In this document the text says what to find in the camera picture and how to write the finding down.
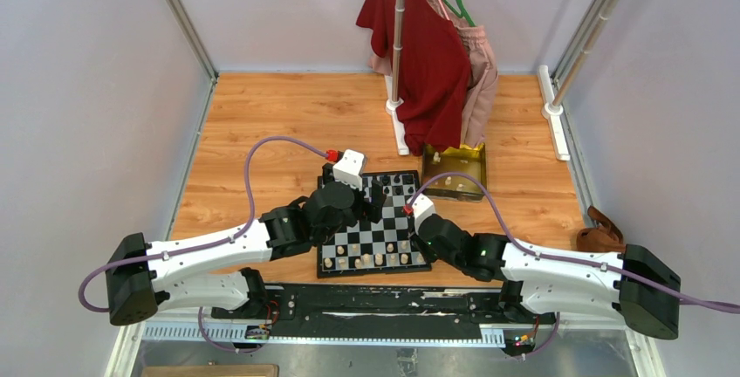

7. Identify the pink garment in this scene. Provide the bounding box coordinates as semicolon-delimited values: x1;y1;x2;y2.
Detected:
369;0;499;150

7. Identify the white clothes rack stand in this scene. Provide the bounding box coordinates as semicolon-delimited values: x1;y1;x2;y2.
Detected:
385;0;411;156

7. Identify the purple cable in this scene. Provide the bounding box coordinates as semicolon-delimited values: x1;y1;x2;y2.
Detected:
78;135;339;354
403;172;740;358

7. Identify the black white chess board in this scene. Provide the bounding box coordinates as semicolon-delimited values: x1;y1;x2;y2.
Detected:
317;170;432;278

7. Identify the yellow metal tin box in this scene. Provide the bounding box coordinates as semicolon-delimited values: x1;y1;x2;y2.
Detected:
421;143;487;202

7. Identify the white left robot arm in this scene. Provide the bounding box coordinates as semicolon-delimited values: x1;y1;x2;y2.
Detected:
105;164;387;326

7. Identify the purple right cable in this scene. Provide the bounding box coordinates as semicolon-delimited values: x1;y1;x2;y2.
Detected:
403;172;740;358

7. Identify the brown cloth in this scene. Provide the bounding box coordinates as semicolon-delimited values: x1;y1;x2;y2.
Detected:
576;206;627;253

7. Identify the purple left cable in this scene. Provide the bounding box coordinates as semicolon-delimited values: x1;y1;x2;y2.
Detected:
78;135;339;354

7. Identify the red t-shirt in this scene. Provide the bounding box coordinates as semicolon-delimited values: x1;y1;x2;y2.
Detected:
356;0;471;156

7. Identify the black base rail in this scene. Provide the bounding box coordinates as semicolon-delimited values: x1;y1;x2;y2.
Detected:
199;283;555;349

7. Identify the white right rack foot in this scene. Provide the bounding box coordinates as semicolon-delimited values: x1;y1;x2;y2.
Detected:
537;65;571;161

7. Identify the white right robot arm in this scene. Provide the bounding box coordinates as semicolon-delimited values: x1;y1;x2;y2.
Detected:
414;214;681;340

